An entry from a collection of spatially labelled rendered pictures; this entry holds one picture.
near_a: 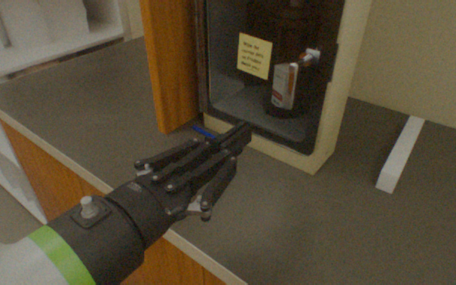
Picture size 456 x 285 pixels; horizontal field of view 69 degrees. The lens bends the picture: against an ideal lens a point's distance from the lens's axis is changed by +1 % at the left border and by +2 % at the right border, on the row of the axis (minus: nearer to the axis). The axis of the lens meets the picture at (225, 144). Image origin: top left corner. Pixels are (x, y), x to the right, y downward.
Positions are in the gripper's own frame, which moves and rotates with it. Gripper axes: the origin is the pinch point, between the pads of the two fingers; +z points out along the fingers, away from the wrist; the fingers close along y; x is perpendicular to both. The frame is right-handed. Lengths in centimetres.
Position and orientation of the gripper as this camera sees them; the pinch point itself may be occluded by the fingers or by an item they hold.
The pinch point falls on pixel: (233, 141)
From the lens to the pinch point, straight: 48.9
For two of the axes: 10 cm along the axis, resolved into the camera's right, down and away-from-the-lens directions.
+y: -7.8, -3.8, 4.9
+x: -0.1, 8.0, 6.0
